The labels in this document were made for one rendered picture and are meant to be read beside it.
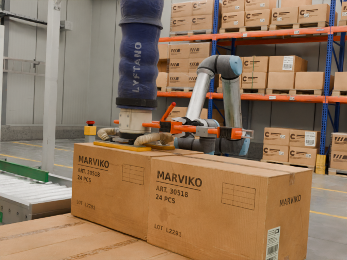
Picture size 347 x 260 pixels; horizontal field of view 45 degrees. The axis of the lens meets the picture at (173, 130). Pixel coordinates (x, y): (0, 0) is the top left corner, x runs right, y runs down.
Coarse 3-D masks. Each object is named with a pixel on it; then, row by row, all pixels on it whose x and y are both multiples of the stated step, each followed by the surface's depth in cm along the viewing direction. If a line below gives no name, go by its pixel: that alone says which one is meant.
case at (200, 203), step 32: (160, 160) 190; (192, 160) 190; (224, 160) 197; (160, 192) 190; (192, 192) 178; (224, 192) 167; (256, 192) 158; (288, 192) 168; (160, 224) 190; (192, 224) 178; (224, 224) 167; (256, 224) 158; (288, 224) 170; (192, 256) 178; (224, 256) 167; (256, 256) 158; (288, 256) 172
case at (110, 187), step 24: (96, 168) 220; (120, 168) 208; (144, 168) 197; (72, 192) 234; (96, 192) 220; (120, 192) 208; (144, 192) 197; (96, 216) 220; (120, 216) 208; (144, 216) 197
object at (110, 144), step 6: (96, 144) 227; (102, 144) 224; (108, 144) 221; (114, 144) 218; (120, 144) 217; (126, 144) 215; (132, 144) 216; (132, 150) 210; (138, 150) 208; (144, 150) 211; (150, 150) 214
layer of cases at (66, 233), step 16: (16, 224) 213; (32, 224) 215; (48, 224) 216; (64, 224) 218; (80, 224) 219; (96, 224) 221; (0, 240) 188; (16, 240) 189; (32, 240) 190; (48, 240) 191; (64, 240) 193; (80, 240) 194; (96, 240) 195; (112, 240) 196; (128, 240) 198; (144, 240) 199; (0, 256) 169; (16, 256) 170; (32, 256) 171; (48, 256) 172; (64, 256) 173; (80, 256) 174; (96, 256) 175; (112, 256) 176; (128, 256) 177; (144, 256) 178; (160, 256) 179; (176, 256) 180
